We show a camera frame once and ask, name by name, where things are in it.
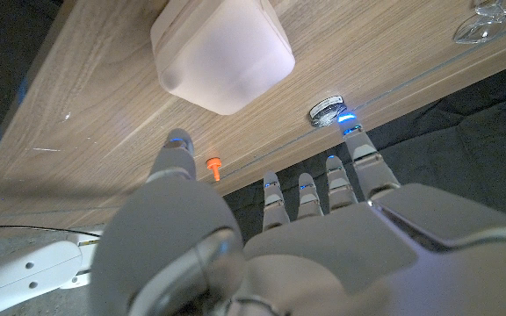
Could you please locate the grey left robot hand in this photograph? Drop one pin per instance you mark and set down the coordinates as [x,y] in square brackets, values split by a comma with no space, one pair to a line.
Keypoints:
[345,263]

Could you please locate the small orange cone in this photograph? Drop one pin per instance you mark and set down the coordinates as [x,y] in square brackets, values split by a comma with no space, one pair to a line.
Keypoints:
[214,164]

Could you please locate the peach square jewelry box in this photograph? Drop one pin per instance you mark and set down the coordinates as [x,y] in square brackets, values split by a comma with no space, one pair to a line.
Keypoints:
[222,57]

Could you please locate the black backdrop curtain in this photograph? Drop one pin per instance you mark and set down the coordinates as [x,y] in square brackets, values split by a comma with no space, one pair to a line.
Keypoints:
[455,145]

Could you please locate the small clear glass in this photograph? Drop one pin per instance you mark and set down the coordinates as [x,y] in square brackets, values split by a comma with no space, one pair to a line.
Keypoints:
[477,31]

